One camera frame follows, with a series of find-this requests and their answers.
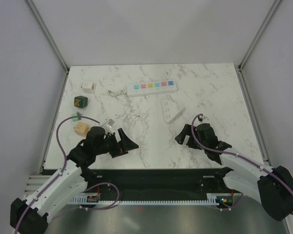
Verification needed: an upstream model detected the white slotted cable duct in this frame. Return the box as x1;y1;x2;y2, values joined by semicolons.
68;194;233;206

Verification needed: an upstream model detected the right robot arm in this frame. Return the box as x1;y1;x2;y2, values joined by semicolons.
175;123;293;221

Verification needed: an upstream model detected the tan wooden cube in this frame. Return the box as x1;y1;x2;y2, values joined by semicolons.
74;122;90;137

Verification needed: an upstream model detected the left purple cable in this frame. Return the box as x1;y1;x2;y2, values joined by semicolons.
13;116;120;234

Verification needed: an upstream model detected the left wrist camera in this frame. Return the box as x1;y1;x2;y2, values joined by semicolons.
102;119;115;134

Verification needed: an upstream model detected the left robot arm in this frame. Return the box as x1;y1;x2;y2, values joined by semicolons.
10;126;139;234

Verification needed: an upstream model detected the white cube with print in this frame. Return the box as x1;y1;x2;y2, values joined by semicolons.
81;81;96;94

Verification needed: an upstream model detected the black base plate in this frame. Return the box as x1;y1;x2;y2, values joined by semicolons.
88;168;239;200

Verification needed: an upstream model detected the white power strip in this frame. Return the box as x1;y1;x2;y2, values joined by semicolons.
126;80;178;98

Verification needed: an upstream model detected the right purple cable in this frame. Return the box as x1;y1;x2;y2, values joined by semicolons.
191;113;293;216

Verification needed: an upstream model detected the dark green cube plug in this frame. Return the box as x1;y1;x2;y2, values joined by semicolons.
74;96;88;108

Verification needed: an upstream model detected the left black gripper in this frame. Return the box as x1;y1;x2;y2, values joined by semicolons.
94;128;138;158

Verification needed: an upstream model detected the light green cube plug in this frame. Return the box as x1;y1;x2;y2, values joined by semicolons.
71;112;82;122

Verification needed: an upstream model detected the purple cable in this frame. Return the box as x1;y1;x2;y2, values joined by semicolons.
191;113;293;216
13;116;120;234

